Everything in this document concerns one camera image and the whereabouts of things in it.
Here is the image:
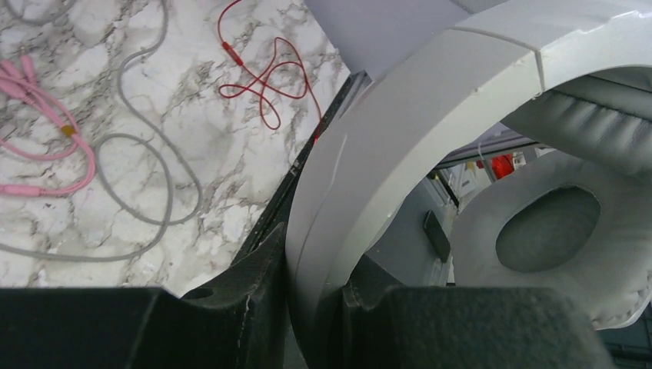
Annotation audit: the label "grey white headphones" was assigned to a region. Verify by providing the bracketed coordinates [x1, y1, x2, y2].
[285, 1, 651, 368]

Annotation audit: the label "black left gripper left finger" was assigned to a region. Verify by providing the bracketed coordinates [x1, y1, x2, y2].
[1, 224, 288, 368]

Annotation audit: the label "pink headphone cable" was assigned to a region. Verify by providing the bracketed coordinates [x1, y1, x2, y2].
[0, 55, 97, 198]

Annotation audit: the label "red headphone cable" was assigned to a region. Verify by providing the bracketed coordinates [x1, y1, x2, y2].
[217, 0, 324, 144]

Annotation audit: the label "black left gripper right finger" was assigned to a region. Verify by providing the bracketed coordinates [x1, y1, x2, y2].
[325, 257, 614, 368]

